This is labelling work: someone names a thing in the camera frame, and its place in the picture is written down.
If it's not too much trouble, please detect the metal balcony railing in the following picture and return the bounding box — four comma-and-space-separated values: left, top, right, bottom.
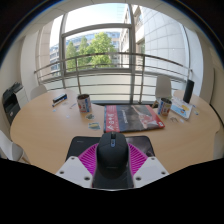
33, 52, 194, 104

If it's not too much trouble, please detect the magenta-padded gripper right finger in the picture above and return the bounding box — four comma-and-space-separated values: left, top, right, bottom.
126, 143, 170, 189

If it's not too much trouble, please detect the black computer mouse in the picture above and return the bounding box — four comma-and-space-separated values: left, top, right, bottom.
92, 131, 134, 190

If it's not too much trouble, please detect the white chair with wooden legs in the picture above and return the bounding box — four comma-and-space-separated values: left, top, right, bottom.
0, 129, 30, 164

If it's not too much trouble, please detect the printed mug with blue band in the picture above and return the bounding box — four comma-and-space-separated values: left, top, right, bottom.
157, 97, 173, 117

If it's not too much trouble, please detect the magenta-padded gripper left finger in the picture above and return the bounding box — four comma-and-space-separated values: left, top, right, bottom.
55, 143, 100, 189

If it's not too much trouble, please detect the printed mug with red band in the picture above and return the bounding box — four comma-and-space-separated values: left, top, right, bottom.
76, 93, 93, 113

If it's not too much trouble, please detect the small dark blue box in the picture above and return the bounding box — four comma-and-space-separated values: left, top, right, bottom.
51, 93, 69, 108

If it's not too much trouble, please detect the black cylindrical speaker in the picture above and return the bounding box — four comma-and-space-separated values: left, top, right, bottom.
182, 79, 195, 104

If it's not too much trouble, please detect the black printed mouse pad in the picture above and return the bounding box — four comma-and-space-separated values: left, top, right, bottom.
65, 135, 156, 162

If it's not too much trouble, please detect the red magazine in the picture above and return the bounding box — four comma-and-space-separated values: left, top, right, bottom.
103, 104, 166, 134

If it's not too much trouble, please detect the black and white printer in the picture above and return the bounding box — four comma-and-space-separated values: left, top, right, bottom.
1, 82, 29, 126

